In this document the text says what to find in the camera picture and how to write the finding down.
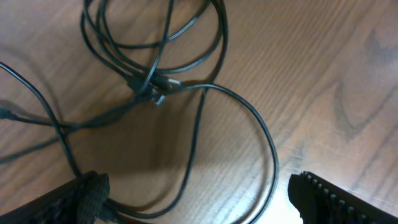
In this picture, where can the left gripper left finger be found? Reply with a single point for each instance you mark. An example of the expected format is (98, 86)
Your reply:
(78, 201)

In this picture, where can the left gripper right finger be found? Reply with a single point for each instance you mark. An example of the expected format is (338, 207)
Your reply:
(319, 201)

